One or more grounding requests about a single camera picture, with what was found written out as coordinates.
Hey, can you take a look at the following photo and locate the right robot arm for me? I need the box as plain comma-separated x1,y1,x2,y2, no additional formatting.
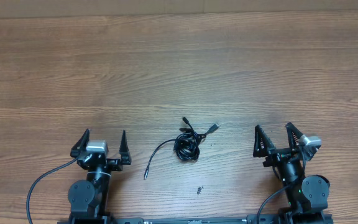
253,123,333,224

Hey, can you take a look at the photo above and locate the small black debris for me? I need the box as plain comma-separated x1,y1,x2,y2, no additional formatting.
197,186,204,195

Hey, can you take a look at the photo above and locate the thin black USB-C cable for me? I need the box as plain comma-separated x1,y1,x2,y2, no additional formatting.
143,138,177,180

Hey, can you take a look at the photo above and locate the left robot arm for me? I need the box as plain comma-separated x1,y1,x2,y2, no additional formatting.
67,129,132,224

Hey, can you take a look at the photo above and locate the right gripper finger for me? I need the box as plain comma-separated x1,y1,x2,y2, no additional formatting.
253,124,275,157
285,122,303,149

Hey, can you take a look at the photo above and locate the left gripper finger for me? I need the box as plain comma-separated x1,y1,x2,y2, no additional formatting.
119,130,132,165
70,129,90,157

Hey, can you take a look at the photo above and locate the thick black USB cable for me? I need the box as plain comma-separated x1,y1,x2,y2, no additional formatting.
173,116,221,162

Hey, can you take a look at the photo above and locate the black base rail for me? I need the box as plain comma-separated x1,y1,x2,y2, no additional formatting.
112,215,334,224

